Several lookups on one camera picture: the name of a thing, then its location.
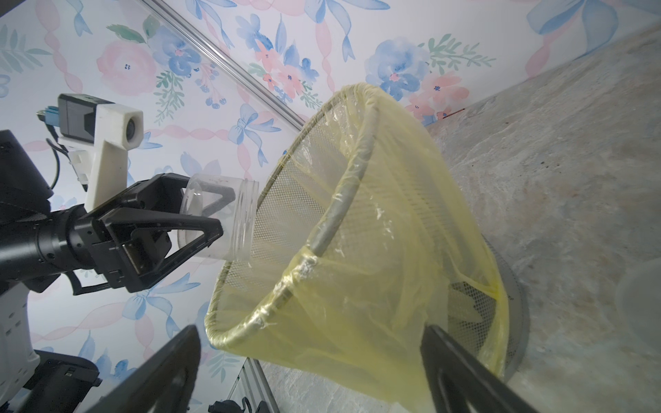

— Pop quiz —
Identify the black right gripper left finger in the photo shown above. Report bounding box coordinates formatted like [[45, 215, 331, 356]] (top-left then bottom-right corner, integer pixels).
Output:
[[90, 325, 201, 412]]

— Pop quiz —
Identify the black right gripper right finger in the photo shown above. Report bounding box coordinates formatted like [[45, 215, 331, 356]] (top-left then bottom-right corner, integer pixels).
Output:
[[420, 325, 536, 413]]

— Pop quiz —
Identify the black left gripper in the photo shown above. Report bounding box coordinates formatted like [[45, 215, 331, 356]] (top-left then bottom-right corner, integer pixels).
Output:
[[67, 173, 237, 294]]

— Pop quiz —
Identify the small jar with grey lid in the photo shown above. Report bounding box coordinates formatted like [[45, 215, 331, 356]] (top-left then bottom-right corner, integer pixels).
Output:
[[191, 174, 259, 261]]

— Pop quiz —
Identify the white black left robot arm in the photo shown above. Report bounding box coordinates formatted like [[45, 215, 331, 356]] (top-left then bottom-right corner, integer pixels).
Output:
[[1, 130, 224, 412]]

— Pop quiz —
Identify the yellow plastic bin liner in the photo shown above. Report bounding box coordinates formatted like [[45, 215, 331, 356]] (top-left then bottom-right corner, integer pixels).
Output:
[[203, 82, 512, 413]]

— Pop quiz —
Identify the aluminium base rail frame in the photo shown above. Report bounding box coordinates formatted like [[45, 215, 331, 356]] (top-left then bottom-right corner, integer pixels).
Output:
[[208, 358, 281, 413]]

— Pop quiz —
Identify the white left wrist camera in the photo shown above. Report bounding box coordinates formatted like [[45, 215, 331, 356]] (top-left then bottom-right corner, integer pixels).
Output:
[[37, 94, 145, 212]]

